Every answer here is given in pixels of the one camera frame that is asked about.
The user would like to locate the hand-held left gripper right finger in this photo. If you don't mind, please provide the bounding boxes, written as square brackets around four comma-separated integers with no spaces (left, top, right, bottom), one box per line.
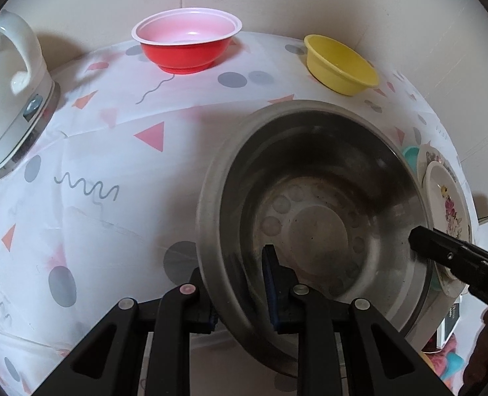
[261,245,455,396]

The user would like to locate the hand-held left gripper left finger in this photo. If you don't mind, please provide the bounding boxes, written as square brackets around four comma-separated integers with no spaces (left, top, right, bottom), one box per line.
[33,268,218,396]

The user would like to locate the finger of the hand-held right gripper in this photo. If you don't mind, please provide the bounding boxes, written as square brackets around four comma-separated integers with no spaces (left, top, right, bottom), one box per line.
[409,226,480,283]

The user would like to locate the small floral white plate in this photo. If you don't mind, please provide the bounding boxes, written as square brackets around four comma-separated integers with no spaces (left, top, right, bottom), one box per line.
[422,160,473,242]

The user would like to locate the stainless steel bowl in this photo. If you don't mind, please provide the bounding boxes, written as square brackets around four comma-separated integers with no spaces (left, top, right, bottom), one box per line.
[197,100,436,377]

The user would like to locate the large white patterned plate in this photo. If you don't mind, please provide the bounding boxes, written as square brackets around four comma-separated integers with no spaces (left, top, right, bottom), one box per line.
[416,144,472,298]

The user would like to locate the teal plastic plate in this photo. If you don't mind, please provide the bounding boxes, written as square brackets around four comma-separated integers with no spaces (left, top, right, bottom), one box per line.
[403,145,442,294]

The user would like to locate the yellow plastic bowl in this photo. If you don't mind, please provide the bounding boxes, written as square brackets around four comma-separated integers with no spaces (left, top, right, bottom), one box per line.
[304,34,380,97]

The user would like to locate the red plastic bowl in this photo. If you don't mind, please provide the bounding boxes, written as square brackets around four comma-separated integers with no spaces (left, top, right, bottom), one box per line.
[131,7,243,76]

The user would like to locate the dark small box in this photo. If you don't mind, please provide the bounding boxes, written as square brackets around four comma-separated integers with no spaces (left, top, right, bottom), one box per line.
[437,304,464,349]

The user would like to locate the pink and teal cloth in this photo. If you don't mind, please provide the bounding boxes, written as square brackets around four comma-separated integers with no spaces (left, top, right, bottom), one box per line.
[421,336,468,385]

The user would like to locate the silver kettle base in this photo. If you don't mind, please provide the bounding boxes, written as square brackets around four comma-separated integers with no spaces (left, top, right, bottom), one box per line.
[0,80,61,180]

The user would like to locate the white floral ceramic kettle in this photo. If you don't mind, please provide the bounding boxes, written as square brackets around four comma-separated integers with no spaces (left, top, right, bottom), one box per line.
[0,9,55,171]

